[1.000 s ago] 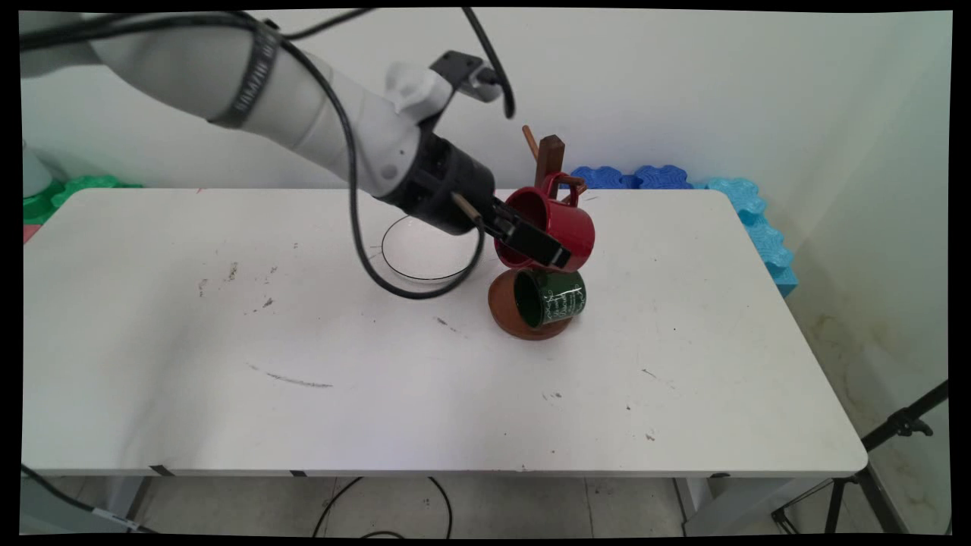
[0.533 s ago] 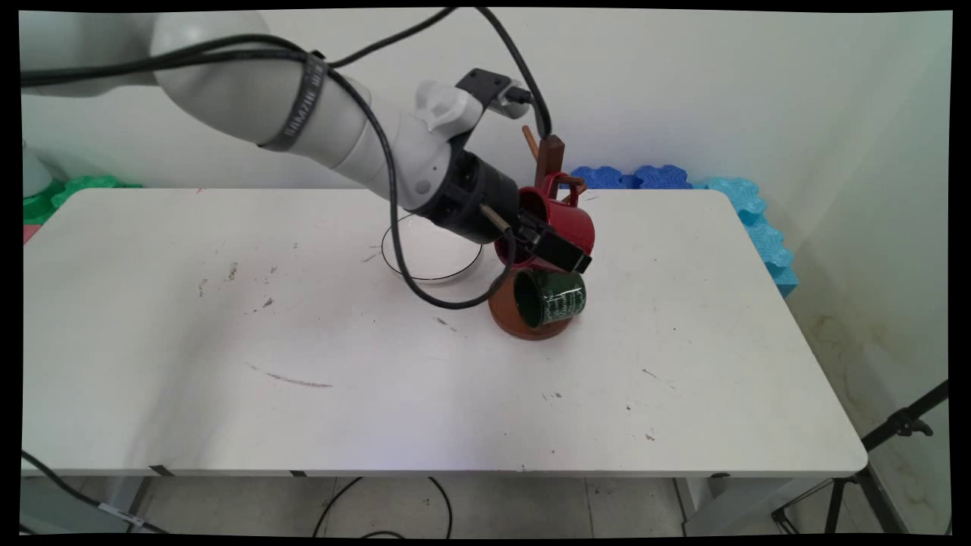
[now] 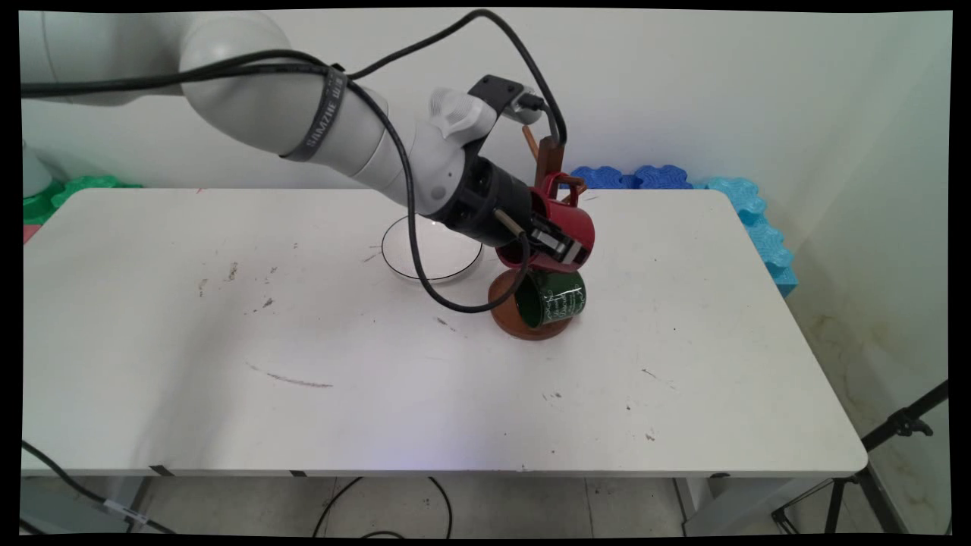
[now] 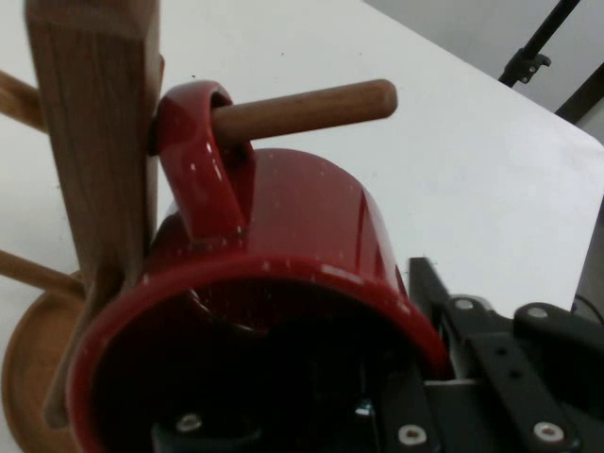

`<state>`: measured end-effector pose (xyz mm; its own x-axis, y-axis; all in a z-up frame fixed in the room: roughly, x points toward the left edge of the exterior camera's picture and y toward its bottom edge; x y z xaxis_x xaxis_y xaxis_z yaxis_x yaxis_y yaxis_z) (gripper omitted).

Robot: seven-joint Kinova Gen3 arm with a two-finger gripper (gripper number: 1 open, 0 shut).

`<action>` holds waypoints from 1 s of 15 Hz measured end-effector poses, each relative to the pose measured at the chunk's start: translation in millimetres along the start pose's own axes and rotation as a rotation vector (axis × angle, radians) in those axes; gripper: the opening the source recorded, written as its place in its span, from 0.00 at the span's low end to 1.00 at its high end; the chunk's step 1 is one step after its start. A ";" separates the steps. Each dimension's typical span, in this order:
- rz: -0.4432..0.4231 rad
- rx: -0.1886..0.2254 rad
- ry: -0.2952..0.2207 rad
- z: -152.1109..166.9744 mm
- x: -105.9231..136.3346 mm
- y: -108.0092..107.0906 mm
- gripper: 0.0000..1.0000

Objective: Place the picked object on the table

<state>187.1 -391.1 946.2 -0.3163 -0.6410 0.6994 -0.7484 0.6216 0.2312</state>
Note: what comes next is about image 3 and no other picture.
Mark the white ribbed camera mount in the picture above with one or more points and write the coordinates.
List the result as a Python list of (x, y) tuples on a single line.
[(459, 114)]

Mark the wrist camera with black bracket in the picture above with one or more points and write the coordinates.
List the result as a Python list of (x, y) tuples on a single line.
[(504, 91)]

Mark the dark green printed mug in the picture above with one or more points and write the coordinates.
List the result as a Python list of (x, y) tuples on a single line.
[(557, 299)]

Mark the brown wooden mug tree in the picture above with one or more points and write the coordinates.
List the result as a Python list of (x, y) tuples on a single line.
[(504, 315)]

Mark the red enamel mug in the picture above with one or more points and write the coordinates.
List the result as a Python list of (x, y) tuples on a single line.
[(569, 216)]

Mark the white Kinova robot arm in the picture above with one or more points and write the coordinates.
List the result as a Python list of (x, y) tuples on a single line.
[(250, 98)]

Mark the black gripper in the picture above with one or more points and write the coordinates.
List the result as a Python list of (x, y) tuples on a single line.
[(489, 201)]

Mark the white plate with black rim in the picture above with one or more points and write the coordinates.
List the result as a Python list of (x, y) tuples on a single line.
[(455, 265)]

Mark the white table leg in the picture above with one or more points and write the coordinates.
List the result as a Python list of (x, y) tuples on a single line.
[(702, 504), (125, 497)]

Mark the pink foam mat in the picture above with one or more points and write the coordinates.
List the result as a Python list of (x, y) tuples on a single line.
[(30, 231)]

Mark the dark blue foam mat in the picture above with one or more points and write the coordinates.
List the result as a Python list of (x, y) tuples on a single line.
[(607, 178)]

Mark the light blue foam mat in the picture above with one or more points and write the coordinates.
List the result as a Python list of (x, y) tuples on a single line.
[(766, 243)]

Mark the green foam mat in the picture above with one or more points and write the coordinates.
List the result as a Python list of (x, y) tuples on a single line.
[(83, 186)]

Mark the black tripod stand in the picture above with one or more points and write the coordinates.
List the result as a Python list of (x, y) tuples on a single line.
[(872, 440)]

